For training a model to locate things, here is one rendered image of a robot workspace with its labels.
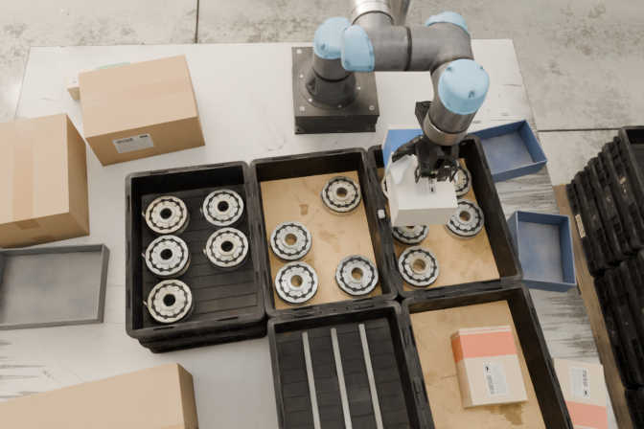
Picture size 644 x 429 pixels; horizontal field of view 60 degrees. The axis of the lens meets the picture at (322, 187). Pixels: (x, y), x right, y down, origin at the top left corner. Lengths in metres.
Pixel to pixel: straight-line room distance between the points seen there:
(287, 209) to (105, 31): 1.81
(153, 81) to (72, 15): 1.52
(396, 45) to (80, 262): 1.05
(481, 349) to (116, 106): 1.12
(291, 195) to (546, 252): 0.73
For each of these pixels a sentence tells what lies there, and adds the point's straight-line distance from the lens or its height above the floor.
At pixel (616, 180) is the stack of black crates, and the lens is 2.18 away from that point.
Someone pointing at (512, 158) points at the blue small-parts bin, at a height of 0.70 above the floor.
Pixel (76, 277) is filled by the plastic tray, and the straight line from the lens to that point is 1.62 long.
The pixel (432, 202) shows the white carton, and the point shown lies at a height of 1.14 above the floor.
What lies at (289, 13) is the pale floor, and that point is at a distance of 2.96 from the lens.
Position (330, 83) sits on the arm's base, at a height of 0.88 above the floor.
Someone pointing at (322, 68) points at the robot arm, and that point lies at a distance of 1.54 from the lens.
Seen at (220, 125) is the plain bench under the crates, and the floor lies 0.70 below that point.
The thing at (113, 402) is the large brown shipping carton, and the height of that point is 0.90.
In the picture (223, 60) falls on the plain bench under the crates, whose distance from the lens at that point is 1.88.
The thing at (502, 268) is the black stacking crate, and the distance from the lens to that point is 1.45.
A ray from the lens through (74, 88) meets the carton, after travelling 1.85.
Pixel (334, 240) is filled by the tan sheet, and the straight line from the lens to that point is 1.41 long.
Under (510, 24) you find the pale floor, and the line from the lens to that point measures 3.14.
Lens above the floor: 2.15
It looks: 64 degrees down
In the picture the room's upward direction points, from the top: 6 degrees clockwise
